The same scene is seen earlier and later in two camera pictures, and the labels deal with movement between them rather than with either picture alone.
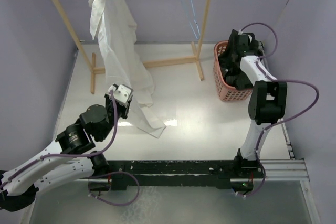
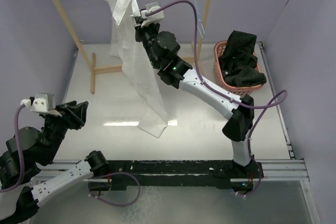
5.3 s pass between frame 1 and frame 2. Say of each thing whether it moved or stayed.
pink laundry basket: stayed
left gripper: moved
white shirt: moved
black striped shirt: stayed
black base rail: stayed
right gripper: moved
